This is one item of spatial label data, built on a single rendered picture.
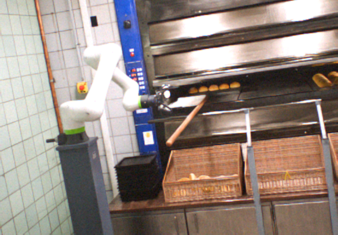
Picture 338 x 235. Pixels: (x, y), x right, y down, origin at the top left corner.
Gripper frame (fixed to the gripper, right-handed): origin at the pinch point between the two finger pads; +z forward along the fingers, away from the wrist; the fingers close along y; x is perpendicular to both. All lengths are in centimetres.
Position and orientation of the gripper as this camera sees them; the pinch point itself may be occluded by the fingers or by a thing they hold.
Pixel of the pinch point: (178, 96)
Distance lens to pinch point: 322.7
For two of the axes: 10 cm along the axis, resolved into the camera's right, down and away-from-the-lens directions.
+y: 1.6, 9.8, 1.2
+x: -2.0, 1.5, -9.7
